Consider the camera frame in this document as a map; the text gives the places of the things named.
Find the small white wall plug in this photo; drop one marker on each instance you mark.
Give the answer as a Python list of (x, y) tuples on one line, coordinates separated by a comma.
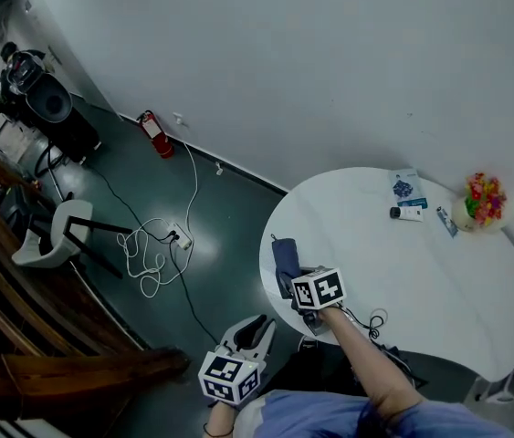
[(219, 169)]

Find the dark blue cloth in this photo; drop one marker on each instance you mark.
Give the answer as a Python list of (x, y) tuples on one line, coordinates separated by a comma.
[(284, 253)]

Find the red fire extinguisher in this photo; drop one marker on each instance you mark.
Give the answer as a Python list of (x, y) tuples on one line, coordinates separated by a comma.
[(158, 137)]

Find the cream pot of colourful flowers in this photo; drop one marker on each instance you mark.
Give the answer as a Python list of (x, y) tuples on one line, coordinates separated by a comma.
[(482, 201)]

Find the black backpack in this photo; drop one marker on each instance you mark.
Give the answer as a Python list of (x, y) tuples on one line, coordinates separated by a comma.
[(24, 69)]

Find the blue and silver tube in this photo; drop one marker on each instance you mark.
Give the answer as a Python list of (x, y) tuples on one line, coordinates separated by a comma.
[(447, 222)]

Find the person's black and white sneaker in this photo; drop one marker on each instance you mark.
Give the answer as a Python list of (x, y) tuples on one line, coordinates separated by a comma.
[(309, 341)]

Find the white tube with black cap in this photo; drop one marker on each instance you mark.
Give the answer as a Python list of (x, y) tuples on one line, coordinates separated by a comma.
[(409, 214)]

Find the white kidney-shaped table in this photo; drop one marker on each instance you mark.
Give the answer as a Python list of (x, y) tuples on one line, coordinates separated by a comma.
[(375, 253)]

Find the brown wooden staircase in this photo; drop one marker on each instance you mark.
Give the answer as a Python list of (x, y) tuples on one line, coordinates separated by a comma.
[(55, 363)]

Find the black oval basin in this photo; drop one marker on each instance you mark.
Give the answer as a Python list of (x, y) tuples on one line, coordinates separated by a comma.
[(49, 101)]

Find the white chair with black legs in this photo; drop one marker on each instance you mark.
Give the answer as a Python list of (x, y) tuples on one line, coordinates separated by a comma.
[(65, 226)]

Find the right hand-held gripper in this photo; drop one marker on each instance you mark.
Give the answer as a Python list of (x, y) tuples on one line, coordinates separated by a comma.
[(318, 290)]

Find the black wrist band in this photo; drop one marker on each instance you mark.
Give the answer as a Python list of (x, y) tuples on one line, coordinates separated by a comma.
[(208, 432)]

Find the person's left forearm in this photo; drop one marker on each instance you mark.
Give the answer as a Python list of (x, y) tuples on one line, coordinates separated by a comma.
[(222, 420)]

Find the person's blue shirt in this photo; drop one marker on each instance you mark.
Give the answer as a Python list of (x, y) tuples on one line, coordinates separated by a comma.
[(329, 415)]

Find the white wall socket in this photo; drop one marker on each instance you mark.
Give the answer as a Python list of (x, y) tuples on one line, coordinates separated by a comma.
[(178, 119)]

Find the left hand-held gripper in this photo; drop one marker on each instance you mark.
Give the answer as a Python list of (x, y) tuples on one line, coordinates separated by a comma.
[(229, 377)]

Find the person's right forearm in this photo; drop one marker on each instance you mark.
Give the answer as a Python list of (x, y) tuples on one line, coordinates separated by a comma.
[(370, 363)]

